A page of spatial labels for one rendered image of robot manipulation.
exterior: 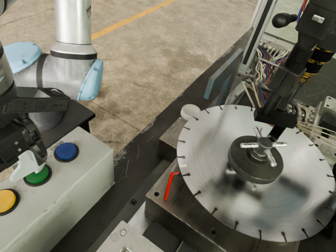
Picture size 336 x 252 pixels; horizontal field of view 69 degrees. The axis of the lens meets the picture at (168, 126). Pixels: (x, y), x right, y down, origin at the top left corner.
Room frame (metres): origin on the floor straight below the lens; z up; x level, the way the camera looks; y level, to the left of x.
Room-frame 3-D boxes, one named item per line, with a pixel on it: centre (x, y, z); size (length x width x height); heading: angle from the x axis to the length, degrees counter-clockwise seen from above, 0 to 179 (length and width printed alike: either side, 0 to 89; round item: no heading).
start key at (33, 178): (0.23, 0.23, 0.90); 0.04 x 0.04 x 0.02
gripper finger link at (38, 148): (0.22, 0.21, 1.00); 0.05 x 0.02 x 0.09; 65
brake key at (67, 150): (0.29, 0.20, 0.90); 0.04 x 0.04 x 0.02
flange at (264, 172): (0.33, -0.19, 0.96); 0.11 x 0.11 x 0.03
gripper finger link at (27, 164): (0.20, 0.22, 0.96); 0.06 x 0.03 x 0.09; 155
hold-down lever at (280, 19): (0.39, -0.16, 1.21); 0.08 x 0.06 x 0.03; 155
